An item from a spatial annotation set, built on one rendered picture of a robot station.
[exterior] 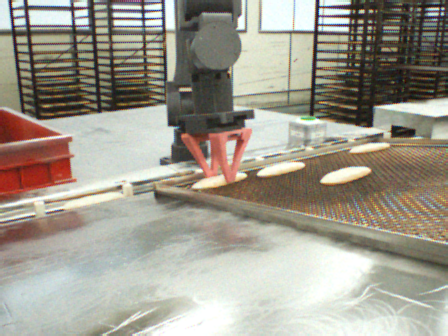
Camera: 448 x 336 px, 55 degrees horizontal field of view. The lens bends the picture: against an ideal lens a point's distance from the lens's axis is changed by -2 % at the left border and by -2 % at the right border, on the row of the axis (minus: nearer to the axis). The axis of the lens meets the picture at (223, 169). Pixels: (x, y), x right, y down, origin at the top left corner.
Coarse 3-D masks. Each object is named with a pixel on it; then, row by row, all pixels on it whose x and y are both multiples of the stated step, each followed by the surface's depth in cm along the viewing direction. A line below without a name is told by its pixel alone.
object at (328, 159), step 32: (288, 160) 78; (320, 160) 76; (352, 160) 73; (384, 160) 70; (416, 160) 67; (160, 192) 62; (192, 192) 54; (256, 192) 56; (320, 192) 52; (352, 192) 50; (384, 192) 48; (288, 224) 40; (320, 224) 37; (352, 224) 34; (384, 224) 38; (416, 224) 37; (416, 256) 30
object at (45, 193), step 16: (368, 128) 120; (400, 128) 120; (288, 144) 102; (304, 144) 102; (320, 144) 102; (192, 160) 88; (208, 160) 89; (112, 176) 79; (128, 176) 79; (144, 176) 79; (32, 192) 70; (48, 192) 70; (64, 192) 70
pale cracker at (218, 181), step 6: (222, 174) 65; (240, 174) 65; (204, 180) 62; (210, 180) 62; (216, 180) 62; (222, 180) 62; (192, 186) 61; (198, 186) 61; (204, 186) 60; (210, 186) 61; (216, 186) 61
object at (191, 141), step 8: (240, 120) 62; (184, 136) 63; (192, 136) 63; (200, 136) 64; (208, 136) 65; (192, 144) 63; (192, 152) 64; (200, 152) 64; (200, 160) 64; (216, 160) 66; (208, 168) 65; (216, 168) 66; (208, 176) 65
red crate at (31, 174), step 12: (0, 168) 77; (12, 168) 78; (24, 168) 80; (36, 168) 82; (48, 168) 83; (60, 168) 85; (0, 180) 78; (12, 180) 79; (24, 180) 80; (36, 180) 82; (48, 180) 84; (60, 180) 85; (72, 180) 86; (0, 192) 78; (12, 192) 79
